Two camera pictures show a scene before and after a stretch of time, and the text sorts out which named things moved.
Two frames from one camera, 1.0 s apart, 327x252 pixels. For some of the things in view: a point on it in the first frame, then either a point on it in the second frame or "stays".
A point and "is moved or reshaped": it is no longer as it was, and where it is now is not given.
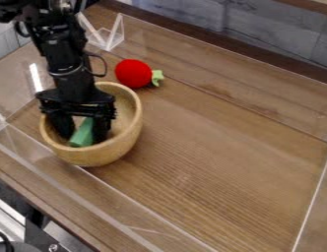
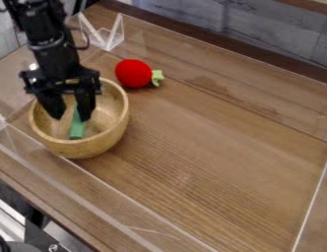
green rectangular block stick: x=83 y=136 is moved or reshaped
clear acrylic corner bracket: x=104 y=38 stays
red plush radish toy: x=135 y=74 stays
